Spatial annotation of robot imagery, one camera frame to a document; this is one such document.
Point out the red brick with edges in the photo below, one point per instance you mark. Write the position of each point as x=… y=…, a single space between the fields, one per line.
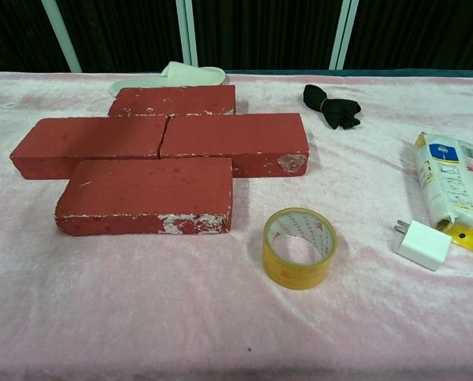
x=89 y=137

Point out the red brick with chipped corner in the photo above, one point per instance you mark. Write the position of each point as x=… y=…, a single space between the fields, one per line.
x=236 y=137

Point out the red brick with worn face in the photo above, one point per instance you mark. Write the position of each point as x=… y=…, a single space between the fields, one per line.
x=145 y=190

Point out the red brick with scuffed rim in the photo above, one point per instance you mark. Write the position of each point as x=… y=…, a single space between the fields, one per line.
x=173 y=100

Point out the yellow packing tape roll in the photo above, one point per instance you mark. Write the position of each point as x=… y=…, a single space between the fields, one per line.
x=300 y=274

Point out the black rolled socks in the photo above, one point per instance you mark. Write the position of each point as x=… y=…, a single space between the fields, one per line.
x=333 y=109

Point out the white slipper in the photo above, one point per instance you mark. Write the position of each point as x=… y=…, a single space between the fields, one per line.
x=185 y=73

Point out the pink plush blanket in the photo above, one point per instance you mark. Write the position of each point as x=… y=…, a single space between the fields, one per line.
x=181 y=309

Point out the black curtain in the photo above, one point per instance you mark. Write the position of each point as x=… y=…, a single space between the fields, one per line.
x=264 y=33

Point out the white yellow wipes pack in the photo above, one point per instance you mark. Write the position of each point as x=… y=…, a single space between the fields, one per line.
x=451 y=186

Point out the white double frame pole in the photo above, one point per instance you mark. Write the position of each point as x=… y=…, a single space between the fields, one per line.
x=188 y=33
x=343 y=35

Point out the white usb wall charger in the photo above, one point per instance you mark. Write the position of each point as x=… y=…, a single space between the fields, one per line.
x=425 y=246

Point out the white slanted frame pole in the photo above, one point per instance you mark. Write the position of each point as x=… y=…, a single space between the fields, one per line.
x=62 y=37

